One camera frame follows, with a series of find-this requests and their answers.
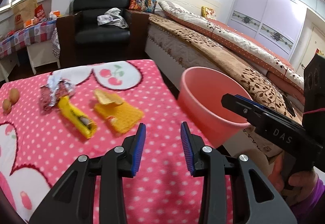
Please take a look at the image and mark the yellow foam net tube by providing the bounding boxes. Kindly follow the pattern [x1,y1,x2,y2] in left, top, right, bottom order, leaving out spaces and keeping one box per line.
[57,96,97,139]

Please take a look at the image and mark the yellow foam net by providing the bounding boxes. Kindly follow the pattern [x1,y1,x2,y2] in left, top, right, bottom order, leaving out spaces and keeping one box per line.
[94,102,144,134]

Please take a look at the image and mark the yellow chip peel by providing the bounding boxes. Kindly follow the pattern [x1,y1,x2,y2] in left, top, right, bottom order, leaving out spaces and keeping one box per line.
[94,89,124,105]

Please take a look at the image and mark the silver pink foil wrapper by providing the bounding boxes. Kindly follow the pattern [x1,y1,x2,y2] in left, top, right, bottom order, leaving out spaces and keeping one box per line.
[39,74,76,112]

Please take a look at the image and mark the pink plastic trash bucket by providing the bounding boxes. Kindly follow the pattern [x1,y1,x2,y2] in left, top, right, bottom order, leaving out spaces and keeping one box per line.
[177,67,252,148]

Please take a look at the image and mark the person right hand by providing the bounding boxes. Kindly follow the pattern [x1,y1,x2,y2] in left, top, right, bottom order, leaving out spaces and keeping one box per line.
[268,154,318,206]

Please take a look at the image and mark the floral white orange duvet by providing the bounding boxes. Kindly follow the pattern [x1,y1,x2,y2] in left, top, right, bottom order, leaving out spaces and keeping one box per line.
[159,1,305,104]

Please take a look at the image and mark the pink polka dot blanket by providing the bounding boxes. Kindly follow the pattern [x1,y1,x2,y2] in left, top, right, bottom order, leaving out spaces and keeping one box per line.
[1,60,203,223]

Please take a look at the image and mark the white wardrobe sliding doors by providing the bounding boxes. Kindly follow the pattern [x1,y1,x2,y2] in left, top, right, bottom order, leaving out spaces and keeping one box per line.
[228,0,324,67]

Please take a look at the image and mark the bed with brown blanket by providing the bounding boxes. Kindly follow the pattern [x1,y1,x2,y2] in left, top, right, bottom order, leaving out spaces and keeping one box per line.
[145,0,301,155]

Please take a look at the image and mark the yellow pillow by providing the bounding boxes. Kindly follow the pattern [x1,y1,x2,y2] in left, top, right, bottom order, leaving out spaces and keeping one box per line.
[201,6,216,19]

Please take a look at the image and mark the walnut left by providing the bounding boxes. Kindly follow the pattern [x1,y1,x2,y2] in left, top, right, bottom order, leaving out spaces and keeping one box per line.
[2,99,12,114]

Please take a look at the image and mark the black leather armchair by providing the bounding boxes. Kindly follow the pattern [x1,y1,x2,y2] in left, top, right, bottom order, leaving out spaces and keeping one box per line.
[56,0,149,69]

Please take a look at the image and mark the white crumpled cloth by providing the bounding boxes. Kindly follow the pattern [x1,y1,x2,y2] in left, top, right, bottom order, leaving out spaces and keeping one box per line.
[97,8,128,29]

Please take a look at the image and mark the checkered tablecloth side table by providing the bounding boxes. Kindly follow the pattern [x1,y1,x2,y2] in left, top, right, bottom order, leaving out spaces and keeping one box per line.
[0,18,61,82]

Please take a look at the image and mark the red snack bag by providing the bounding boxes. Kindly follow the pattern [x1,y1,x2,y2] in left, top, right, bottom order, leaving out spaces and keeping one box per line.
[34,4,46,20]

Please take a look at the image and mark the brown paper shopping bag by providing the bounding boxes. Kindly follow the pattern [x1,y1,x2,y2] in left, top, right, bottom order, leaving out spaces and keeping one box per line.
[12,0,37,31]

